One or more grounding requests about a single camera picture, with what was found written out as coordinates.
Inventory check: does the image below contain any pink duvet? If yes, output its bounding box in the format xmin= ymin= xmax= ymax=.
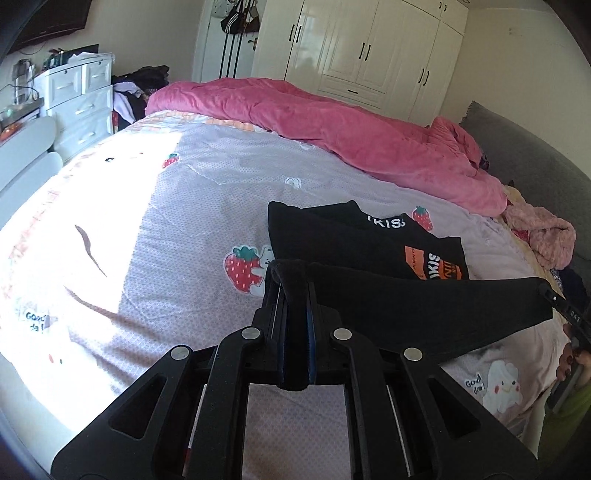
xmin=145 ymin=78 xmax=509 ymax=217

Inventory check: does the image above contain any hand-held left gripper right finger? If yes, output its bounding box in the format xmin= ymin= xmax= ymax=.
xmin=305 ymin=281 xmax=539 ymax=480

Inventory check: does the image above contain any pile of dark clothes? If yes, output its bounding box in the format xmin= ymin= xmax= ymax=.
xmin=111 ymin=65 xmax=171 ymax=134

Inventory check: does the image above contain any printed lilac bed sheet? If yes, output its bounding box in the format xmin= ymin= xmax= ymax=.
xmin=0 ymin=111 xmax=573 ymax=462

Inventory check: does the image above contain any white drawer chest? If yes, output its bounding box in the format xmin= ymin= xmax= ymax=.
xmin=33 ymin=52 xmax=115 ymax=162

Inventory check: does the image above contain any white rounded board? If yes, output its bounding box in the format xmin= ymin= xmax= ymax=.
xmin=0 ymin=115 xmax=63 ymax=195

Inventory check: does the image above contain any person's right hand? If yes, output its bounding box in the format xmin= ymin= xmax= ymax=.
xmin=556 ymin=323 xmax=591 ymax=384

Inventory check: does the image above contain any black sweater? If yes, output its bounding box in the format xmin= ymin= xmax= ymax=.
xmin=267 ymin=200 xmax=555 ymax=391

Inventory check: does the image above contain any white wardrobe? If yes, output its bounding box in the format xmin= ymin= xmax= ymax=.
xmin=252 ymin=0 xmax=469 ymax=125

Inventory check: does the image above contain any cluttered side desk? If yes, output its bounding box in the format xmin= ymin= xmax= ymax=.
xmin=0 ymin=58 xmax=47 ymax=139

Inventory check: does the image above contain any black television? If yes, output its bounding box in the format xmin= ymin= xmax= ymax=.
xmin=0 ymin=0 xmax=88 ymax=51

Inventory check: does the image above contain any dark patterned cloth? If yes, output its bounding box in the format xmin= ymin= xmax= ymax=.
xmin=549 ymin=267 xmax=591 ymax=308

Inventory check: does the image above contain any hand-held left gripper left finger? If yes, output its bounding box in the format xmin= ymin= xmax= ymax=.
xmin=51 ymin=277 xmax=289 ymax=480

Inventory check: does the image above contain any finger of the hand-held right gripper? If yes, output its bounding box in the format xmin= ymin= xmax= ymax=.
xmin=538 ymin=282 xmax=568 ymax=309

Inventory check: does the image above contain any grey quilted headboard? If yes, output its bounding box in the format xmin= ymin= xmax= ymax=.
xmin=459 ymin=102 xmax=591 ymax=287

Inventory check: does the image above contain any pink fluffy garment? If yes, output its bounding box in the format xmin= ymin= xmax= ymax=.
xmin=502 ymin=205 xmax=577 ymax=272

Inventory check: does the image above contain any black striped hanging bag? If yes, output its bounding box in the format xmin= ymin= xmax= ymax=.
xmin=221 ymin=8 xmax=245 ymax=36

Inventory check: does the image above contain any white door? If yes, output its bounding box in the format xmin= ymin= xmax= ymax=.
xmin=191 ymin=0 xmax=259 ymax=84

